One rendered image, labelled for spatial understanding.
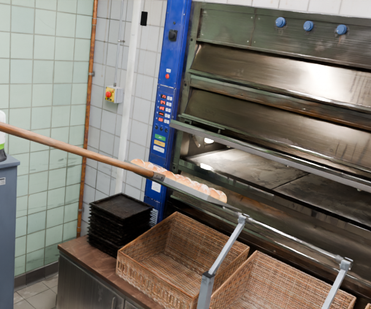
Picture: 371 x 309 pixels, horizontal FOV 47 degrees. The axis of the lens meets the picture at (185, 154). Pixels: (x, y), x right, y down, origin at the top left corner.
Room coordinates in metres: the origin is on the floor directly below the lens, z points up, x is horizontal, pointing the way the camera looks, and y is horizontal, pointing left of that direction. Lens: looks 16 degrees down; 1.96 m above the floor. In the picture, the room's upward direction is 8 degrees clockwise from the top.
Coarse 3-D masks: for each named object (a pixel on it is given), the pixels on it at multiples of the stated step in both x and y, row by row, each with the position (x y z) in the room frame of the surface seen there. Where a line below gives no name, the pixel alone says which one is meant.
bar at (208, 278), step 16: (144, 176) 2.19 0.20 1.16; (224, 208) 1.88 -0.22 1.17; (240, 224) 1.80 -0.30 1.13; (256, 224) 1.77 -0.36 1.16; (288, 240) 1.67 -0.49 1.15; (304, 240) 1.65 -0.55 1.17; (224, 256) 1.72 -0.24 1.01; (336, 256) 1.55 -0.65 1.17; (208, 272) 1.66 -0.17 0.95; (208, 288) 1.63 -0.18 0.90; (336, 288) 1.47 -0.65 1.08; (208, 304) 1.65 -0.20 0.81
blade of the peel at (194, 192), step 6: (144, 168) 2.03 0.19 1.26; (168, 180) 1.93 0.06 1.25; (174, 180) 1.91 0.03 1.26; (174, 186) 1.89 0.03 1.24; (180, 186) 1.88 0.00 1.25; (186, 186) 1.86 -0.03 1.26; (186, 192) 1.85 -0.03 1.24; (192, 192) 1.83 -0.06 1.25; (198, 192) 1.82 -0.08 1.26; (204, 198) 1.79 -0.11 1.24; (210, 198) 1.80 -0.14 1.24; (222, 204) 1.89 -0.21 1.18; (228, 204) 1.93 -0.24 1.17
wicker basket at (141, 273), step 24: (168, 216) 2.43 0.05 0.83; (168, 240) 2.44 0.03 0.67; (192, 240) 2.34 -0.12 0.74; (216, 240) 2.26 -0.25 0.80; (120, 264) 2.10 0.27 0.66; (144, 264) 2.25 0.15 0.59; (168, 264) 2.28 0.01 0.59; (192, 264) 2.29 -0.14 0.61; (240, 264) 2.10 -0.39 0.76; (144, 288) 1.98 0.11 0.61; (168, 288) 1.88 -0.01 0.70; (192, 288) 2.07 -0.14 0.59; (216, 288) 1.94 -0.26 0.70
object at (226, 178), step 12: (192, 168) 2.47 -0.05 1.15; (204, 168) 2.42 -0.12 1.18; (228, 180) 2.31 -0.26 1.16; (240, 180) 2.29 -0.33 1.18; (252, 192) 2.21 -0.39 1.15; (264, 192) 2.17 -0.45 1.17; (276, 192) 2.18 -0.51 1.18; (288, 204) 2.08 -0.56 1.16; (300, 204) 2.05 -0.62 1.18; (312, 216) 2.00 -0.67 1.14; (324, 216) 1.96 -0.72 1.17; (336, 216) 1.95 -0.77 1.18; (348, 228) 1.89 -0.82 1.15; (360, 228) 1.86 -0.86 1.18
